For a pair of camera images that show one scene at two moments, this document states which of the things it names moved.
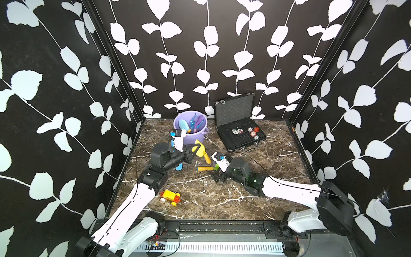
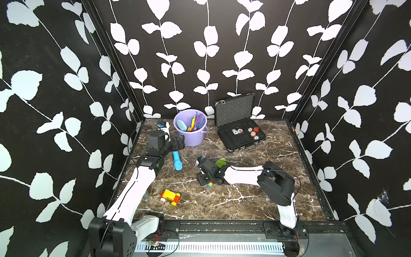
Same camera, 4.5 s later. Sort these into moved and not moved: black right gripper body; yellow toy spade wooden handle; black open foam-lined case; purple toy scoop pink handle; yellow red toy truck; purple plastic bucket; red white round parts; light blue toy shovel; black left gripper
Moved: black right gripper body; yellow toy spade wooden handle; black left gripper
Not moved: light blue toy shovel; red white round parts; purple plastic bucket; yellow red toy truck; purple toy scoop pink handle; black open foam-lined case
